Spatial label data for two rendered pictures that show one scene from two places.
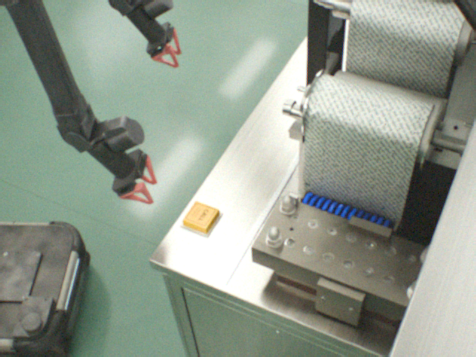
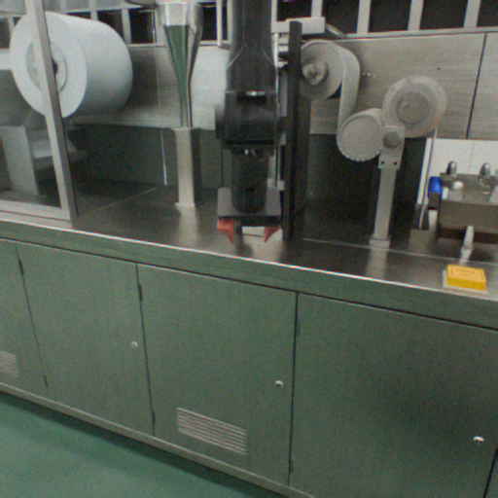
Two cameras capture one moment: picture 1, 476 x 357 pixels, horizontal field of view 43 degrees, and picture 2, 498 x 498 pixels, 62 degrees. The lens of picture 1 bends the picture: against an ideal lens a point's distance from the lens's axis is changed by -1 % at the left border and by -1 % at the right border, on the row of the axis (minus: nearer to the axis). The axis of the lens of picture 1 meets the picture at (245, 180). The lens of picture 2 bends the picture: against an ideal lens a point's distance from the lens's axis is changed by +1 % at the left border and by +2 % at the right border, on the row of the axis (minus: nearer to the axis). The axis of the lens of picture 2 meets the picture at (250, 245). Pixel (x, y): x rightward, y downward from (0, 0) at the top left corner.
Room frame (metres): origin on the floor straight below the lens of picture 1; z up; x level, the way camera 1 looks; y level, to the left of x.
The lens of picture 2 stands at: (1.52, 0.86, 1.30)
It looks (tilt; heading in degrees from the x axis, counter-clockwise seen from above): 21 degrees down; 263
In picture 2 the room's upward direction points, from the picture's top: straight up
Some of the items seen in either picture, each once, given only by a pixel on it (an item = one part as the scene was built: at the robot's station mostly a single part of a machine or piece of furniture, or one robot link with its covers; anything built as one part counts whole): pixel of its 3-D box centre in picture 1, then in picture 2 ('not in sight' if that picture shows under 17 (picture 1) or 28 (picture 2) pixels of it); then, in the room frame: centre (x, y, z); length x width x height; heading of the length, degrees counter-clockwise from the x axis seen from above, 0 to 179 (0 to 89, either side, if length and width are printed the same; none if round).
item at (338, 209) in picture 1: (348, 213); (434, 188); (0.84, -0.23, 1.03); 0.21 x 0.04 x 0.03; 60
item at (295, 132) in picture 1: (303, 150); (386, 187); (1.03, -0.15, 1.05); 0.06 x 0.05 x 0.31; 60
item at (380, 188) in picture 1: (354, 181); (430, 157); (0.86, -0.24, 1.11); 0.23 x 0.01 x 0.18; 60
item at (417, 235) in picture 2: not in sight; (420, 222); (0.86, -0.24, 0.92); 0.28 x 0.04 x 0.04; 60
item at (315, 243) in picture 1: (349, 258); (469, 196); (0.74, -0.21, 1.00); 0.40 x 0.16 x 0.06; 60
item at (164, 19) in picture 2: not in sight; (180, 17); (1.55, -0.62, 1.50); 0.14 x 0.14 x 0.06
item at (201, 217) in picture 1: (201, 217); (465, 277); (0.95, 0.12, 0.91); 0.07 x 0.07 x 0.02; 60
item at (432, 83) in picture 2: (315, 103); (412, 107); (0.98, -0.16, 1.25); 0.15 x 0.01 x 0.15; 150
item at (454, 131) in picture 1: (458, 131); not in sight; (0.83, -0.42, 1.28); 0.06 x 0.05 x 0.02; 60
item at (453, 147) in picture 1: (451, 143); not in sight; (0.83, -0.42, 1.25); 0.07 x 0.04 x 0.04; 60
